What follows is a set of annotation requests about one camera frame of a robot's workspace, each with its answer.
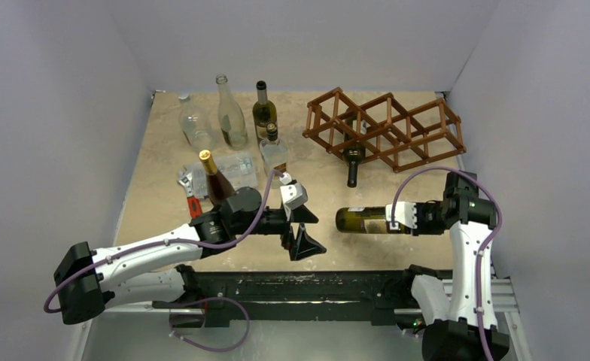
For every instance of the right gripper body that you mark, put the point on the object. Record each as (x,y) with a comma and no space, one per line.
(419,219)

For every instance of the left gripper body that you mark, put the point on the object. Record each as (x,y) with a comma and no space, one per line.
(273,221)

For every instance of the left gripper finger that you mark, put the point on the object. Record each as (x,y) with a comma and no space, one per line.
(302,245)
(302,214)

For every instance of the green bottle silver neck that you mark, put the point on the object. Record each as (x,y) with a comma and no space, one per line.
(366,220)

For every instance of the red wine bottle gold cap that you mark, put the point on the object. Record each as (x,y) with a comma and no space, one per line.
(218,186)

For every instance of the clear bottle black cap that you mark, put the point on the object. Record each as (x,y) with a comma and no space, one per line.
(274,154)

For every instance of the dark bottle black cap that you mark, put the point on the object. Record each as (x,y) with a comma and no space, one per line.
(354,154)

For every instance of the clear glass bottle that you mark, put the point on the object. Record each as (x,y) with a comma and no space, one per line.
(230,116)
(195,124)

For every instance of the dark bottle silver cap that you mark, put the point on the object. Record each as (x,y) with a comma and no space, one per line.
(263,111)

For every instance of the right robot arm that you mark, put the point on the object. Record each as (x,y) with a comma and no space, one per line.
(463,324)

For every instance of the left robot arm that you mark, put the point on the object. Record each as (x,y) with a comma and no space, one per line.
(89,281)

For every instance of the wooden wine rack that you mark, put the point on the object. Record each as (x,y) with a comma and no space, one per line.
(385,130)

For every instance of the clear plastic screw box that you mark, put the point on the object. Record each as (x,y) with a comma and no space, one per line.
(238,168)

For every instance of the red adjustable wrench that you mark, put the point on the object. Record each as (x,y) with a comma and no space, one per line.
(185,180)

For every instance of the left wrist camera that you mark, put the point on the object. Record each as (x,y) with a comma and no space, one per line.
(293,194)

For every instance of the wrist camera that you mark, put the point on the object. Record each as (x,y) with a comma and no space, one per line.
(293,194)
(401,217)

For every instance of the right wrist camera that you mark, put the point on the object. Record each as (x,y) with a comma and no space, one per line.
(401,217)

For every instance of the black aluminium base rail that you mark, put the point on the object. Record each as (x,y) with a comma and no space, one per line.
(380,297)

